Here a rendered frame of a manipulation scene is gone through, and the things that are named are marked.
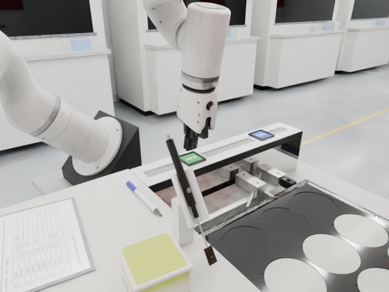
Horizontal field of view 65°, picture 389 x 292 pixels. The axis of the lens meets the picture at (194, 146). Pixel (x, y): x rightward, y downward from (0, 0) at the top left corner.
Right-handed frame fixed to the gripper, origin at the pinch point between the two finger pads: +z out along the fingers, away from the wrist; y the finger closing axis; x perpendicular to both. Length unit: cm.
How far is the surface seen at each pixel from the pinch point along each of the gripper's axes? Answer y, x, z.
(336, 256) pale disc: -39.3, -5.8, 3.0
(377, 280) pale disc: -46.1, -6.4, 1.6
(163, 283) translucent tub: -32.5, 27.9, -8.1
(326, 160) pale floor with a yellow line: 52, -208, 113
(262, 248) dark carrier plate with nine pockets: -29.9, 3.5, 5.0
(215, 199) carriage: -11.1, -1.2, 10.8
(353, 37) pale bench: 253, -574, 79
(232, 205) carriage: -15.5, -2.9, 9.9
